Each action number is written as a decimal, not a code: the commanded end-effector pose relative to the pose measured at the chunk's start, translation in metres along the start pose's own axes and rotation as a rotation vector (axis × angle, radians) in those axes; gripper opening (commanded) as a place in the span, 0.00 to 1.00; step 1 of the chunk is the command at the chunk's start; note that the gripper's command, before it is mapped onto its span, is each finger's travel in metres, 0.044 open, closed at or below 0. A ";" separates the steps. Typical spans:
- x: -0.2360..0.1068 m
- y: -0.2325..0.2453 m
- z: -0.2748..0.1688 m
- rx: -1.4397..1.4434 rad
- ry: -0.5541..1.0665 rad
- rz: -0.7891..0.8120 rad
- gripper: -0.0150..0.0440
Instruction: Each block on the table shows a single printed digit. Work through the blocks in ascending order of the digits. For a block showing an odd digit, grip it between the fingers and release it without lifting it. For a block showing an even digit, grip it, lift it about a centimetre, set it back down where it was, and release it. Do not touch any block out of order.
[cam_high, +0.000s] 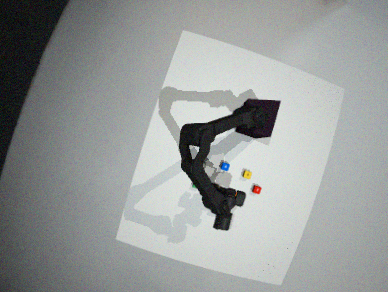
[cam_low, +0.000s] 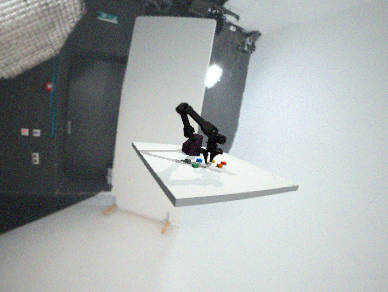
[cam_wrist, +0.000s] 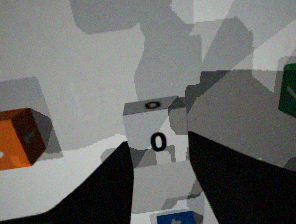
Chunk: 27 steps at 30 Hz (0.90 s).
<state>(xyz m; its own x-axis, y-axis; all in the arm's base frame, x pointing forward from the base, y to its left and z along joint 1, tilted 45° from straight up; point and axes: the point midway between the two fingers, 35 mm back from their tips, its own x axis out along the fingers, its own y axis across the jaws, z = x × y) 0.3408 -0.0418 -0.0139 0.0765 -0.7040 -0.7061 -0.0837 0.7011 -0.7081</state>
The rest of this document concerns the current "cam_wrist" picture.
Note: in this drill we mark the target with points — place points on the orange block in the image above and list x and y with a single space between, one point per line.
20 141

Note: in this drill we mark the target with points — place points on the grey block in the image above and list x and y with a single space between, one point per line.
156 131

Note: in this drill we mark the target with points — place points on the blue block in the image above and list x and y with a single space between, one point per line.
177 218

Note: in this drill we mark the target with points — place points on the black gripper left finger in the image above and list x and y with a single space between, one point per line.
105 197

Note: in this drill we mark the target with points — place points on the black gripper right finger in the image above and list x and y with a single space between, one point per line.
242 189

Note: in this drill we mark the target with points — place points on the green block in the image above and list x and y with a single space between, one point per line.
287 102

